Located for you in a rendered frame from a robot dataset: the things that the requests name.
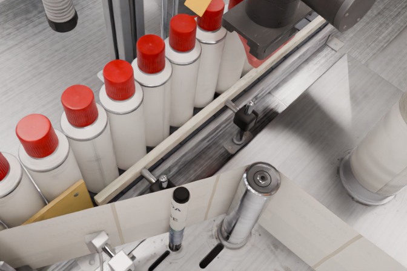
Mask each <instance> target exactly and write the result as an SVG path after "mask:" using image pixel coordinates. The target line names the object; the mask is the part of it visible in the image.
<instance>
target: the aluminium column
mask: <svg viewBox="0 0 407 271"><path fill-rule="evenodd" d="M131 3H132V22H133V40H134V50H135V55H136V58H137V51H136V43H137V41H138V39H139V38H141V37H142V36H144V35H145V22H144V0H131ZM102 7H103V12H104V19H105V27H106V31H107V39H108V47H109V51H110V59H111V61H113V60H118V59H120V60H125V61H127V62H128V63H130V64H131V63H132V62H133V47H132V38H131V24H130V9H129V1H128V0H102Z"/></svg>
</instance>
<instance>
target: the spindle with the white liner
mask: <svg viewBox="0 0 407 271"><path fill-rule="evenodd" d="M340 178H341V181H342V183H343V185H344V187H345V189H346V190H347V191H348V192H349V193H350V194H351V195H352V196H353V197H354V198H356V199H357V200H359V201H361V202H363V203H366V204H371V205H380V204H385V203H387V202H388V201H389V200H391V199H392V198H393V197H394V196H395V195H396V194H398V193H399V192H400V191H402V190H403V188H404V187H405V186H406V185H407V91H405V92H404V93H403V94H402V96H401V97H400V98H399V100H398V101H397V102H396V103H395V104H394V105H393V106H392V107H391V108H390V109H389V110H388V112H387V113H386V114H385V115H384V116H383V118H382V119H381V120H380V121H379V122H378V123H377V124H376V125H375V127H373V129H372V130H371V131H370V132H369V134H368V135H367V136H366V137H365V138H364V139H363V140H362V141H361V142H360V143H359V145H358V146H356V147H355V148H354V149H353V150H352V151H351V153H350V154H348V155H347V156H346V157H345V158H344V159H343V161H342V163H341V165H340Z"/></svg>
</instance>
